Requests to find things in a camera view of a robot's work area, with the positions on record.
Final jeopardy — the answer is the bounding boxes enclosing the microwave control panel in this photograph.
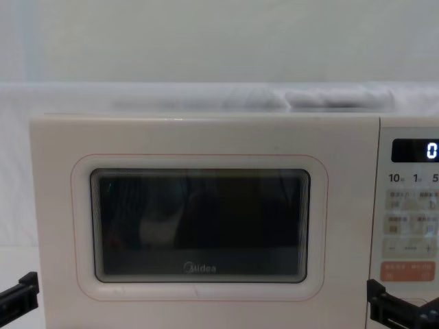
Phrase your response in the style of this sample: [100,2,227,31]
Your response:
[368,126,439,306]

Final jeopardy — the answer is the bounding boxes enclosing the cream microwave oven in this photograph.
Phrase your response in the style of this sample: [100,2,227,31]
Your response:
[29,112,439,329]

